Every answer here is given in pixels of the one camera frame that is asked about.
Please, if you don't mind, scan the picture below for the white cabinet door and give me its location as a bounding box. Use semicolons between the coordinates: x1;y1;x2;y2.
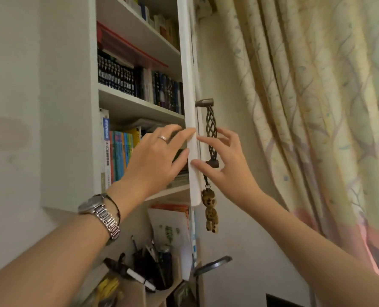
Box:
176;0;203;207

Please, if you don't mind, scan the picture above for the person's right forearm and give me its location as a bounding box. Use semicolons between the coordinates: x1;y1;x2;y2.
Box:
243;191;379;307

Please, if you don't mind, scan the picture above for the round black desk lamp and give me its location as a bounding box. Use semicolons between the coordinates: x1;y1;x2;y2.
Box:
193;255;233;278

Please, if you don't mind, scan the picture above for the spotted brown bear charm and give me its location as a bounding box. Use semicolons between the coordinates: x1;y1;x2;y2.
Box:
201;175;220;234

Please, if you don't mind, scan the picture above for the row of pale books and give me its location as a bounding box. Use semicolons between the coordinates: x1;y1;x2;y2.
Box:
121;0;181;51

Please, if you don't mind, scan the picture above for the yellow stationery item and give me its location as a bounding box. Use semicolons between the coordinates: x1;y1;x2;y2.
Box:
95;276;121;302

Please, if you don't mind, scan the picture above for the cream branch print curtain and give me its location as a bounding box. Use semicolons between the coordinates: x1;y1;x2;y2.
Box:
209;0;379;282

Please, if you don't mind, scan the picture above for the twisted dark metal door handle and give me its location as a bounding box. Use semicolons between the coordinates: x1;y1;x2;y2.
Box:
195;98;220;169

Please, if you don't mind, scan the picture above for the thin black cord bracelet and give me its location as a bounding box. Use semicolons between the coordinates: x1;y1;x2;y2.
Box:
103;193;122;226

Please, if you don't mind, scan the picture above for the small dark picture frame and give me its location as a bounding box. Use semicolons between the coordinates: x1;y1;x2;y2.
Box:
172;281;191;307

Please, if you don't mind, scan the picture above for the silver metal wristwatch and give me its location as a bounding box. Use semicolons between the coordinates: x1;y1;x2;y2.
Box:
78;195;121;244

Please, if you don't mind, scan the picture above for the white wall bookshelf cabinet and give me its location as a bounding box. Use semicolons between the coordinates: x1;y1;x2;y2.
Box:
41;0;197;215

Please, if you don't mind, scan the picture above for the black pen holder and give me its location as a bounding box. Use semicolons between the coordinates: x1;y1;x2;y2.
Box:
131;236;175;291

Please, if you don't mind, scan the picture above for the person's left hand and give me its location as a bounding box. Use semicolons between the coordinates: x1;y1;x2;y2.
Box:
121;125;197;206

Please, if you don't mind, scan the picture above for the person's right hand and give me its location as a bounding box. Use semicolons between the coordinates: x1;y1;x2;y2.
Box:
191;127;264;209

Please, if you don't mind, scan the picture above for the row of colourful books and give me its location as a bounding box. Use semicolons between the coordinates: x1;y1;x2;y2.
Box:
99;108;143;191

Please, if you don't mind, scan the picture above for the orange book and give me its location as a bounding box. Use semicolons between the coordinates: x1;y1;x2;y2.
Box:
151;203;190;213

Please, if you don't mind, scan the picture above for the black screen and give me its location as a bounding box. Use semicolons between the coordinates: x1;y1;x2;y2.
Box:
266;293;306;307

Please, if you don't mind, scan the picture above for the person's left forearm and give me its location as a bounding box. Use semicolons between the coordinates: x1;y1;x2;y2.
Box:
0;185;136;307

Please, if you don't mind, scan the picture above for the row of dark blue books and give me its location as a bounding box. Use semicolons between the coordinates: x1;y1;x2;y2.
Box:
135;66;185;116

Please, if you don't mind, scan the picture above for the black and white marker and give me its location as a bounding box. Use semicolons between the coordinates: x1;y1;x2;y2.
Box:
103;257;157;293

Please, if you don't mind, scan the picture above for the white paper with plant print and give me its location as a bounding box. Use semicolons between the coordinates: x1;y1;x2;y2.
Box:
147;208;195;282

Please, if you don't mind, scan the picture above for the row of black books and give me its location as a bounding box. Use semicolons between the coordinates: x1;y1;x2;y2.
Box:
97;50;136;97

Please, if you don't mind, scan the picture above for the red flat folder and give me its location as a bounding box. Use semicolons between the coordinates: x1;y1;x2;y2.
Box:
96;21;169;70

